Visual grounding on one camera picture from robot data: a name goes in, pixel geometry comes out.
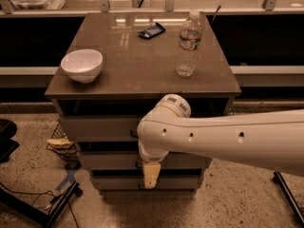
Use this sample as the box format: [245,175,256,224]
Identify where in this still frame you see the grey drawer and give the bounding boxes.
[60,116,141,143]
[90,175,203,191]
[77,151,212,170]

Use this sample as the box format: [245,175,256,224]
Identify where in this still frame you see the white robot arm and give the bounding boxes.
[137,94,304,189]

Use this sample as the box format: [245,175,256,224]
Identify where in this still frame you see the grey drawer cabinet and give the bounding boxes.
[46,12,240,178]

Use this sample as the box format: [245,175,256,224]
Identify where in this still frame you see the blue tape cross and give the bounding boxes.
[55,169,76,192]

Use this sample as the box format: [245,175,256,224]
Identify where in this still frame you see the tan sponge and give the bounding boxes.
[47,138,73,149]

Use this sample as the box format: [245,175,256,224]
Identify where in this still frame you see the black stand leg left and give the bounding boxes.
[0,181,82,228]

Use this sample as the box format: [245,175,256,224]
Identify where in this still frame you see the black stand leg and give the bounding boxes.
[273,172,304,228]
[0,181,82,228]

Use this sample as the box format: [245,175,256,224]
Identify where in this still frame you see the white bowl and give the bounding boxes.
[61,49,104,84]

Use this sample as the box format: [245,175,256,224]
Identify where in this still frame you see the black stand leg right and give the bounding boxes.
[273,172,304,228]

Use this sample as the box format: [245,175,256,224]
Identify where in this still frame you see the clear plastic water bottle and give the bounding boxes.
[176,9,202,77]

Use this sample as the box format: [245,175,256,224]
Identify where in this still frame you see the dark blue calculator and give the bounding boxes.
[138,23,165,40]

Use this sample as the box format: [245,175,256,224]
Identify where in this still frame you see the black chair base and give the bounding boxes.
[0,119,19,162]

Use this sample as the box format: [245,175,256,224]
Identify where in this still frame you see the wire basket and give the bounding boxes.
[47,123,78,162]

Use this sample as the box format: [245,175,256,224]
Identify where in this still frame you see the black floor cable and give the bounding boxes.
[0,181,80,228]

